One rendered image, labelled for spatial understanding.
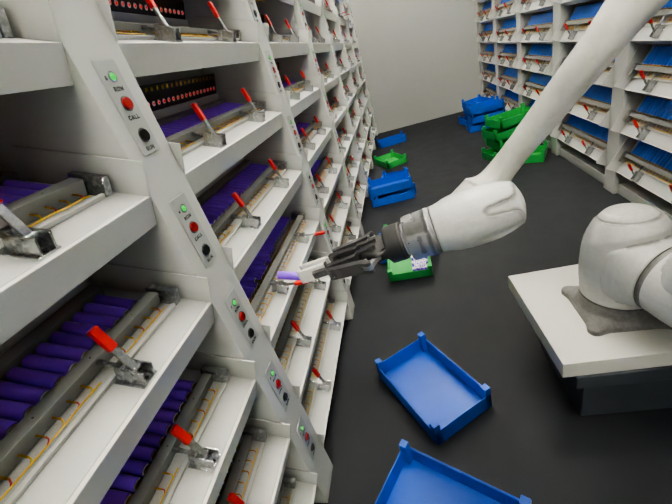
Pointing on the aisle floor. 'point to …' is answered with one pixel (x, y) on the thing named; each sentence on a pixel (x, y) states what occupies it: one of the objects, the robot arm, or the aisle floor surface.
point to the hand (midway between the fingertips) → (315, 269)
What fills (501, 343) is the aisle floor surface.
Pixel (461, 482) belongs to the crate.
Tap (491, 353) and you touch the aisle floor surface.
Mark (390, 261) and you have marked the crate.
